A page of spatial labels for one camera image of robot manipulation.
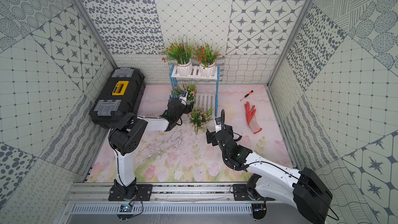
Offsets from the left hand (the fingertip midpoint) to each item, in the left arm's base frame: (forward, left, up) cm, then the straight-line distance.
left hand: (193, 100), depth 96 cm
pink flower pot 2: (-14, -4, +1) cm, 14 cm away
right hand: (-20, -14, 0) cm, 24 cm away
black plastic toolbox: (-2, +43, +6) cm, 43 cm away
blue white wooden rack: (+11, -5, -12) cm, 17 cm away
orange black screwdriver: (+19, -41, -12) cm, 47 cm away
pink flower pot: (+6, +3, +5) cm, 9 cm away
